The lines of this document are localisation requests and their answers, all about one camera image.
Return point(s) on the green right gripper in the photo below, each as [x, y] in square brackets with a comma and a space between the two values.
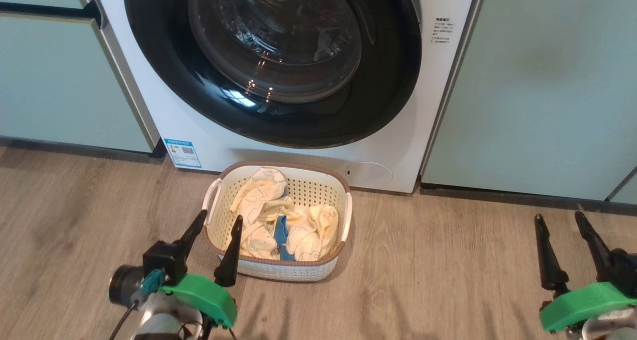
[582, 302]

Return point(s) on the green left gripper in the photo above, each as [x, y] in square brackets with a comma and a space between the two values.
[209, 295]

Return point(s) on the large cream printed baby garment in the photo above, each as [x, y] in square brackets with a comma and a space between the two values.
[259, 195]

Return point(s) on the blue cloth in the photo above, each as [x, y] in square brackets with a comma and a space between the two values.
[281, 230]

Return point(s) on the black round glass washer door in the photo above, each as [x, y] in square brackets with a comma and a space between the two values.
[149, 56]

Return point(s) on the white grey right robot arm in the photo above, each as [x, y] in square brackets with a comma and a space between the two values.
[612, 327]

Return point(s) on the white perforated laundry basket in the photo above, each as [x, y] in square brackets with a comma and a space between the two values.
[311, 186]

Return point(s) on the white front-load washing machine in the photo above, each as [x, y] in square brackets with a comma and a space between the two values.
[164, 116]

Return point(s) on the black cabinet kickboard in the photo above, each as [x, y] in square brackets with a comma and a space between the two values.
[74, 147]
[522, 196]

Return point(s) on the blue energy label sticker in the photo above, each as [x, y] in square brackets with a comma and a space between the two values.
[182, 153]

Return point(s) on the light green tall cabinet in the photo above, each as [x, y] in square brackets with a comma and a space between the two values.
[537, 91]

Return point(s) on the round white filter cover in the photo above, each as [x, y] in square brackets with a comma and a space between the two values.
[369, 173]

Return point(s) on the light green cabinet with drawer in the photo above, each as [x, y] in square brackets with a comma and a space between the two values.
[54, 81]

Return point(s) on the black text warning label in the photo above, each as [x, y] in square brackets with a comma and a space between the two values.
[442, 30]

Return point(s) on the black right wrist camera unit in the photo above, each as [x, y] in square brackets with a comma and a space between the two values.
[626, 273]

